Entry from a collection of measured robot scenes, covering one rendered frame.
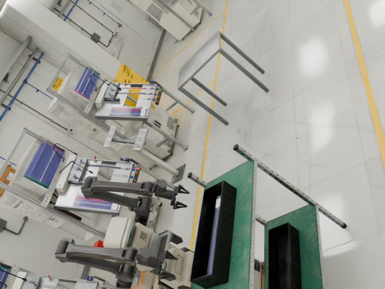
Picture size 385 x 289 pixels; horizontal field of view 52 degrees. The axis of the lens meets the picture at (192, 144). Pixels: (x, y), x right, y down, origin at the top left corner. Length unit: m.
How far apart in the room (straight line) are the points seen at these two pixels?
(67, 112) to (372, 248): 4.08
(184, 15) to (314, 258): 6.49
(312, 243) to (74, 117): 3.83
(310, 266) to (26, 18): 6.06
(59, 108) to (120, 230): 3.34
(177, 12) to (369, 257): 6.51
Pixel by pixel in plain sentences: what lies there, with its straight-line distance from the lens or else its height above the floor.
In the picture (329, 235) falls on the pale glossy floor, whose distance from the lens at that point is 3.09.
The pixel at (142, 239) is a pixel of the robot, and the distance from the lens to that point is 2.57.
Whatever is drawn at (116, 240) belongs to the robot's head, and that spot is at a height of 1.34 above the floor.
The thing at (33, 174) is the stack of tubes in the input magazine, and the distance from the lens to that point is 4.60.
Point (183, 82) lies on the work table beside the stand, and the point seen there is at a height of 0.80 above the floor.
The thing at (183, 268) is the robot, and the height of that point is 0.80.
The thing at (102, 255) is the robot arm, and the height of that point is 1.45.
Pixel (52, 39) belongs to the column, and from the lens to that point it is 7.39.
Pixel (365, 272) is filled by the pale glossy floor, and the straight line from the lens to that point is 2.83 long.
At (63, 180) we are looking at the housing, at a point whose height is 1.28.
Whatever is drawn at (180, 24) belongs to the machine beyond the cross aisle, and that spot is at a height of 0.29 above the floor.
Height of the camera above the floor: 2.28
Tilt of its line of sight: 25 degrees down
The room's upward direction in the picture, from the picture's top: 56 degrees counter-clockwise
